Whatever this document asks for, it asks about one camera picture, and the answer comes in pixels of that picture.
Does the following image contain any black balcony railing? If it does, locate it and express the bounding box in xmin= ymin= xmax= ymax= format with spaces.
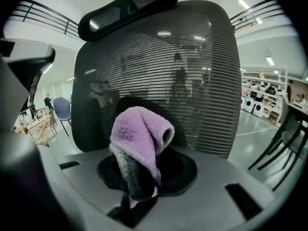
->
xmin=230 ymin=0 xmax=286 ymax=30
xmin=11 ymin=0 xmax=82 ymax=42

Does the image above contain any purple cloth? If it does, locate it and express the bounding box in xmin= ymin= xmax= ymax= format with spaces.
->
xmin=109 ymin=106 xmax=175 ymax=208

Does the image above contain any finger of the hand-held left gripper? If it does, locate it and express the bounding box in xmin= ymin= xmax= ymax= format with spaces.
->
xmin=0 ymin=56 xmax=31 ymax=132
xmin=0 ymin=38 xmax=56 ymax=98

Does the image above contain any gold wire chair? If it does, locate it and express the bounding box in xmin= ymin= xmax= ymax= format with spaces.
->
xmin=27 ymin=106 xmax=52 ymax=146

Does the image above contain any blue chair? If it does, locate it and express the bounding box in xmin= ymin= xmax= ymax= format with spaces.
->
xmin=52 ymin=97 xmax=73 ymax=137

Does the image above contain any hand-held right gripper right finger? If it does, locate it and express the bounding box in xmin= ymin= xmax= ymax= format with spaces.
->
xmin=134 ymin=145 xmax=277 ymax=231

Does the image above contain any row of white round appliances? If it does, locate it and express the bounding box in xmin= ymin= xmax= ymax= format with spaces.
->
xmin=240 ymin=77 xmax=286 ymax=117

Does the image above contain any black mesh office chair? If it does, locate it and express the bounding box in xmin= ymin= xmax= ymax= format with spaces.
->
xmin=71 ymin=0 xmax=242 ymax=160

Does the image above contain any wooden storage shelf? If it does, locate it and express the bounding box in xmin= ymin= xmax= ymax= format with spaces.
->
xmin=240 ymin=66 xmax=289 ymax=125

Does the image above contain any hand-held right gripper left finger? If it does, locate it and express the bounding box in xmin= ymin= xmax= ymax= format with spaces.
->
xmin=39 ymin=146 xmax=128 ymax=231

